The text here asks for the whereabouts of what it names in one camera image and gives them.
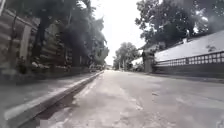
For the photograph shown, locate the row of dark trees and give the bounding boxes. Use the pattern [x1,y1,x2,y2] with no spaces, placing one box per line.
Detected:
[6,0,110,68]

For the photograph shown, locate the white wall with railing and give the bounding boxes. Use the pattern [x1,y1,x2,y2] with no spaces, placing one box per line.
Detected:
[131,29,224,80]

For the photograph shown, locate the big leafy trees behind wall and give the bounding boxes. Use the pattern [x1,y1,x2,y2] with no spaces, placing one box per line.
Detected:
[134,0,224,48]

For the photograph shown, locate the pale concrete kerb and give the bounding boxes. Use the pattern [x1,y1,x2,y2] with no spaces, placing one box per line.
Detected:
[3,70,105,128]

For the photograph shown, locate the grey concrete road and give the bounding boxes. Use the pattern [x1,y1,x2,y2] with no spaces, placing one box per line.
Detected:
[36,69,224,128]

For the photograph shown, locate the distant green trees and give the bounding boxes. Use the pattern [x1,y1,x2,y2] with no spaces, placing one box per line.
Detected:
[112,41,141,71]

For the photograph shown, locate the raised grey concrete sidewalk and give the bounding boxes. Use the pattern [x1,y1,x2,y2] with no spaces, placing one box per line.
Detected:
[0,71,101,118]

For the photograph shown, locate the banded stone boundary wall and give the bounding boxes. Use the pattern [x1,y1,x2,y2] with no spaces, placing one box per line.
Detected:
[0,8,91,76]

